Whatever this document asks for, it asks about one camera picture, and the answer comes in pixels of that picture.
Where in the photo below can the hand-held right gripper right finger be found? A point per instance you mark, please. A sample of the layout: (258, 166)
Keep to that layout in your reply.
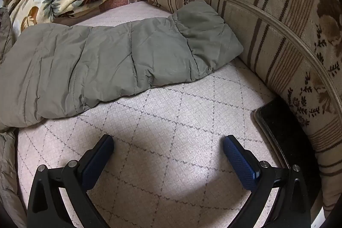
(237, 161)

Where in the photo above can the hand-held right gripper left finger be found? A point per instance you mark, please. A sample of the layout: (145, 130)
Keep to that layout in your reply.
(98, 158)

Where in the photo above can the grey puffer jacket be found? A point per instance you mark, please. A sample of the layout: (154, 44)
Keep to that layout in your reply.
(107, 62)

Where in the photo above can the black phone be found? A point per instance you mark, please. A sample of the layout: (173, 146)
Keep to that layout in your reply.
(278, 126)

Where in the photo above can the pink quilted mat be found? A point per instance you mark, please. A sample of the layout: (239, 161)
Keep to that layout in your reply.
(160, 123)

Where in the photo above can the beige striped cushion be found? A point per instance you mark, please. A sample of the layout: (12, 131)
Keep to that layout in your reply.
(267, 3)

